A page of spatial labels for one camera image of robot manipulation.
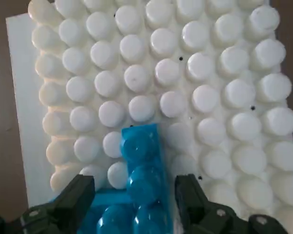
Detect white studded baseplate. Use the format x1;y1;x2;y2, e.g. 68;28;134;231
28;0;293;234

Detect blue three-stud block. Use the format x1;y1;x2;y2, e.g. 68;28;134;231
80;191;137;234
121;123;174;234

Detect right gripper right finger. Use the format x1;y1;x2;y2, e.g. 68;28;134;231
174;173;288;234

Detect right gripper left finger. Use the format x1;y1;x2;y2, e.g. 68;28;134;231
0;174;96;234

